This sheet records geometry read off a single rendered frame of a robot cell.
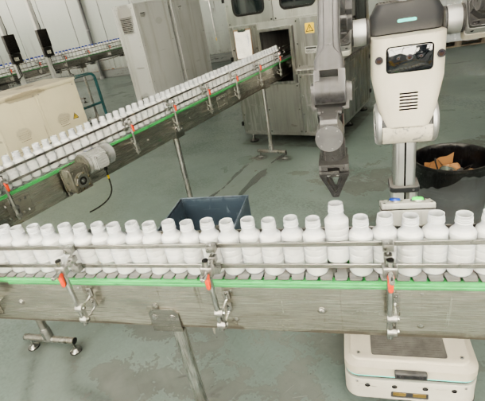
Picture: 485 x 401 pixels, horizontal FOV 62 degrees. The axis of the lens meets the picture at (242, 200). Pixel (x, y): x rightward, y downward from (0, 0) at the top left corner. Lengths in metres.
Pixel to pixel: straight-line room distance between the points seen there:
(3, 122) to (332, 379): 4.05
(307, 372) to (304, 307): 1.06
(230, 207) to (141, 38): 5.39
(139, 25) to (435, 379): 6.17
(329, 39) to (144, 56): 6.10
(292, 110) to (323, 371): 3.32
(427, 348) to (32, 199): 2.07
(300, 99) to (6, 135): 3.20
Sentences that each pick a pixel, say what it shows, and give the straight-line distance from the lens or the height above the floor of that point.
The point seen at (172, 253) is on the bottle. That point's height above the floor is 1.08.
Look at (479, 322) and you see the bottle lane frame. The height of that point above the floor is 0.88.
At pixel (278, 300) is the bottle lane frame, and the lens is 1.14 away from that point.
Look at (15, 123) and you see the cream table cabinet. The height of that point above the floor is 0.89.
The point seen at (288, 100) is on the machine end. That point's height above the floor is 0.55.
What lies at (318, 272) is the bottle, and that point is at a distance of 1.09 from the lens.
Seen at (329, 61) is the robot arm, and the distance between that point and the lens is 0.91.
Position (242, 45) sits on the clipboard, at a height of 1.20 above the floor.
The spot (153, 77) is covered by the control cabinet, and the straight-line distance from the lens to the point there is 6.98.
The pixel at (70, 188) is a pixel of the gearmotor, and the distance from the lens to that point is 2.49.
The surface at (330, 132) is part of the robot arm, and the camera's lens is 0.84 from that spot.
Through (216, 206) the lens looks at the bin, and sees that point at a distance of 1.75.
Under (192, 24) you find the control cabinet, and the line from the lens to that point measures 7.93.
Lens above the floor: 1.69
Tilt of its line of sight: 26 degrees down
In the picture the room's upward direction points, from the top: 10 degrees counter-clockwise
